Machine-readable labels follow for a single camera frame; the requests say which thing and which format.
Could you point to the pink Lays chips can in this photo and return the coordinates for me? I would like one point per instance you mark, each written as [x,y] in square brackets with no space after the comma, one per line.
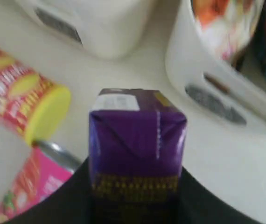
[47,168]

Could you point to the cream bin with square mark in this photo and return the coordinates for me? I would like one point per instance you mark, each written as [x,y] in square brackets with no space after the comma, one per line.
[108,29]

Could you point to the purple drink carton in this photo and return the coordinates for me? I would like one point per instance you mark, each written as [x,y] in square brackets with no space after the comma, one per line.
[136,144]

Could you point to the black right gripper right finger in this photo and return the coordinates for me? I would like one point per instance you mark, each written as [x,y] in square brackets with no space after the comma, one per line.
[197,205]

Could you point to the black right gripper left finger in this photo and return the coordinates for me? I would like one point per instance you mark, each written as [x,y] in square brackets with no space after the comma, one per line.
[70,204]

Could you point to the orange white noodle bag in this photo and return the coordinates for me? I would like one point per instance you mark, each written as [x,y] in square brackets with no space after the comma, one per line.
[226,26]

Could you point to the yellow Lays chips can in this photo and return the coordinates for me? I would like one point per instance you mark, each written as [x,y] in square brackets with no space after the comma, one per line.
[31,105]

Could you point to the cream bin with circle mark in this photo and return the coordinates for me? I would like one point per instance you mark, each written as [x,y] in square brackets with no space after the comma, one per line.
[233,98]

